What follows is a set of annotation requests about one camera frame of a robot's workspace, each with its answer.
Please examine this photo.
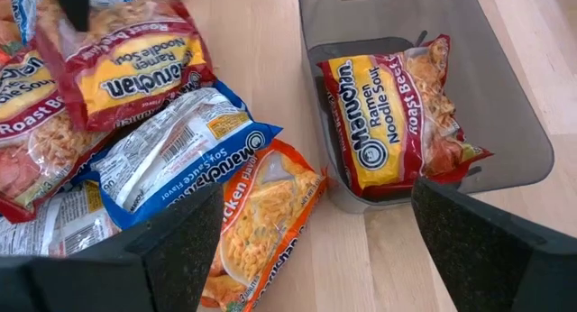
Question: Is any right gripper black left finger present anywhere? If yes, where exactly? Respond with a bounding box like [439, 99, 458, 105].
[71, 182, 225, 312]

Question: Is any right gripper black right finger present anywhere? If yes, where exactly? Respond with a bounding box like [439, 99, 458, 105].
[410, 176, 549, 312]

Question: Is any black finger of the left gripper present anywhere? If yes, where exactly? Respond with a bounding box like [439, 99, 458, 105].
[31, 0, 91, 32]

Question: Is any red Maruchan roast beef packet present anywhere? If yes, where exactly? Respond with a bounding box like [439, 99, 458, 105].
[317, 34, 494, 200]
[34, 0, 217, 133]
[0, 45, 116, 224]

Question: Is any orange Maruchan chicken packet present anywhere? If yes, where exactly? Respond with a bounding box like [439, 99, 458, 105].
[200, 138, 329, 312]
[0, 0, 23, 65]

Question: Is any Maruchan ramen noodle packet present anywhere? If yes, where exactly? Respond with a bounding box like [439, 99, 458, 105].
[0, 180, 122, 258]

